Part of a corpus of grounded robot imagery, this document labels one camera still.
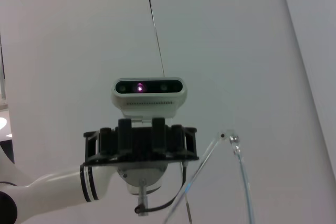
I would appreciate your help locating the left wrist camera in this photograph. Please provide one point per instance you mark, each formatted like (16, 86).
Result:
(147, 103)

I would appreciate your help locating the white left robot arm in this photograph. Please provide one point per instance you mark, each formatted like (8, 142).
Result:
(52, 187)

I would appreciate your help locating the clear white glasses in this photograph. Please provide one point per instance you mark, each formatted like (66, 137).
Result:
(233, 139)

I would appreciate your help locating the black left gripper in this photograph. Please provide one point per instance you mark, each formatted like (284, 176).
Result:
(141, 140)

